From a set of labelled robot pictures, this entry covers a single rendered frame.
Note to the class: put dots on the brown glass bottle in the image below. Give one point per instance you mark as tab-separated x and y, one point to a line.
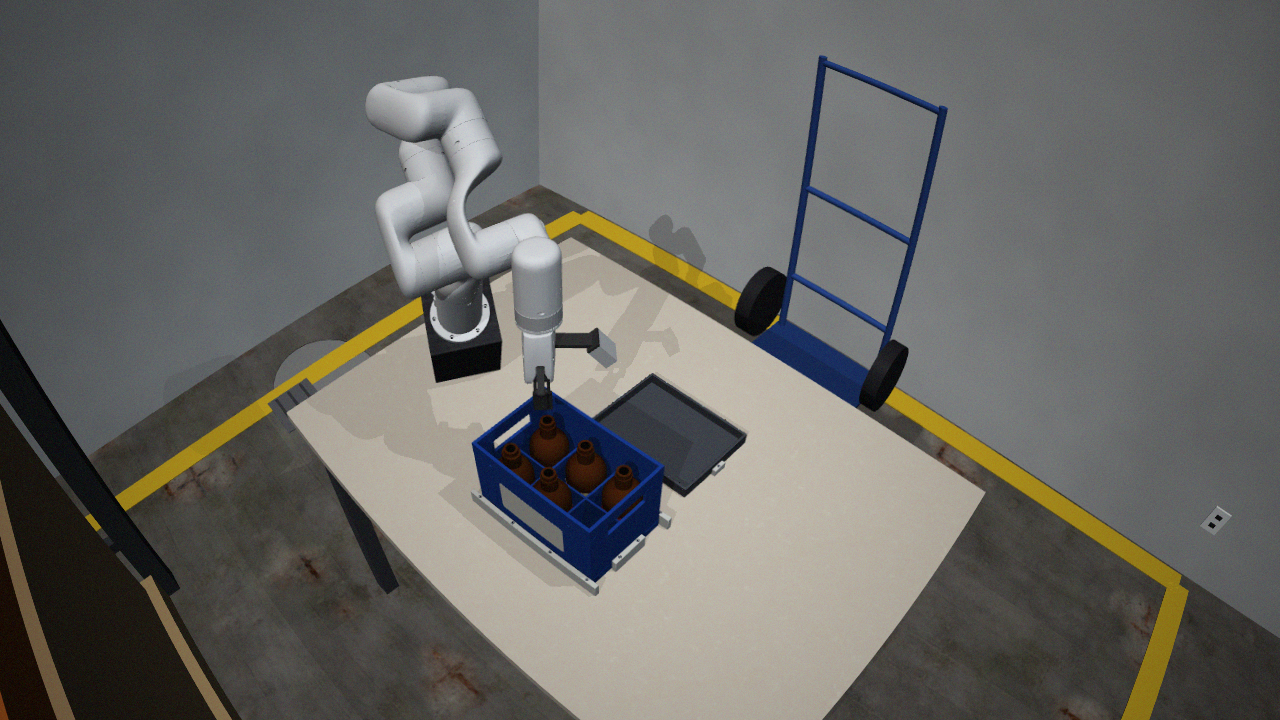
511	458
583	471

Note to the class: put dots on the dark blue crate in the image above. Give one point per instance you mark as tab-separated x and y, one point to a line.
589	549

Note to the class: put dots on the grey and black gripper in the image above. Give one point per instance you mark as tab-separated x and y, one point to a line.
539	352

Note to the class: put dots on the orange bottle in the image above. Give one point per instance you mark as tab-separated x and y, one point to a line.
548	444
614	490
554	488

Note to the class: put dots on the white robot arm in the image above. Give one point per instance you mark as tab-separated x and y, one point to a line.
455	117

